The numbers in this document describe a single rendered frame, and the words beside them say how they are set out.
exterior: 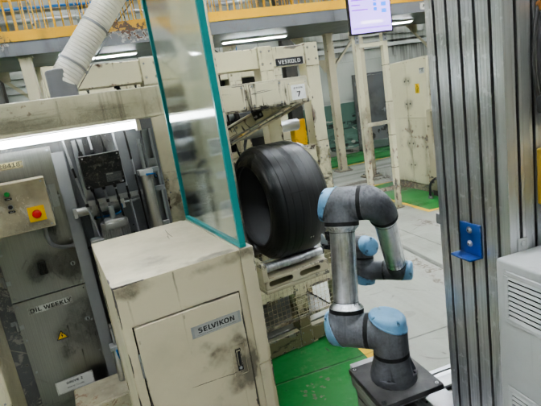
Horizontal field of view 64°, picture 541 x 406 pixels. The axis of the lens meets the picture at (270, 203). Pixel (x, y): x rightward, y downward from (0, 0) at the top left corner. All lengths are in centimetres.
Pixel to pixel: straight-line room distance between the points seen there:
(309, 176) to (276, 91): 61
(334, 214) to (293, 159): 65
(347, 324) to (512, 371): 50
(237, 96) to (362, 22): 380
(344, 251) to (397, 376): 42
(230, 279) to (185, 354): 24
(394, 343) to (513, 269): 52
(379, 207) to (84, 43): 146
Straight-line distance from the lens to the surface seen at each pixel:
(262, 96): 238
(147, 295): 121
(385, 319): 147
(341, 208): 143
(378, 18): 607
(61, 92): 216
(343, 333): 150
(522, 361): 121
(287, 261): 214
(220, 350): 133
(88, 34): 220
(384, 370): 154
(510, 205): 114
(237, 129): 246
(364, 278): 176
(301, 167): 202
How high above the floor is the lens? 165
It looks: 12 degrees down
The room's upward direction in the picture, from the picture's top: 9 degrees counter-clockwise
